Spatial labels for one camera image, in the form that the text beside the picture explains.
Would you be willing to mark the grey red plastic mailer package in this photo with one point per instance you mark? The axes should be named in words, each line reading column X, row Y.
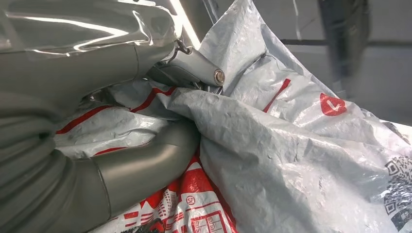
column 273, row 144

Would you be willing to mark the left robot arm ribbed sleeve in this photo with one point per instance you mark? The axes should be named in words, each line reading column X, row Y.
column 38, row 193

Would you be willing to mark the dark upright post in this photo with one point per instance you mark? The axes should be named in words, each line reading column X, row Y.
column 344, row 38

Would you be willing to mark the dark horizontal rail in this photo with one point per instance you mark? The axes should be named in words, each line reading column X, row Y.
column 392, row 42

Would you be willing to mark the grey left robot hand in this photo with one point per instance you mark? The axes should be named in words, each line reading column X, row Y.
column 80, row 48

